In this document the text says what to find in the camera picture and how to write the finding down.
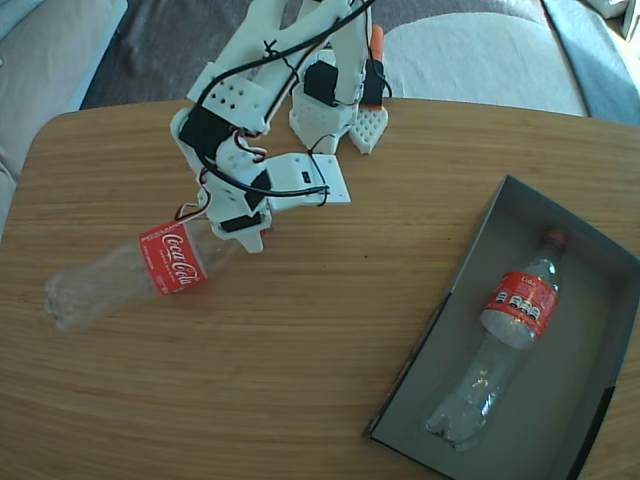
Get grey cardboard box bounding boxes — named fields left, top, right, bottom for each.
left=368, top=173, right=640, bottom=480

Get blue grey blanket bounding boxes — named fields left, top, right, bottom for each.
left=542, top=0, right=640, bottom=126

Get clear bottle red printed label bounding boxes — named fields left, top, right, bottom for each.
left=424, top=228, right=569, bottom=453

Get white cushioned seat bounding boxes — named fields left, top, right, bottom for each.
left=384, top=10, right=589, bottom=119

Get flat white camera plate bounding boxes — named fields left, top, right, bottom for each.
left=262, top=153, right=353, bottom=209

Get orange black clamp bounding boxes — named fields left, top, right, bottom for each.
left=359, top=24, right=395, bottom=112

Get light grey sofa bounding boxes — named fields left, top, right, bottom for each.
left=0, top=0, right=129, bottom=241

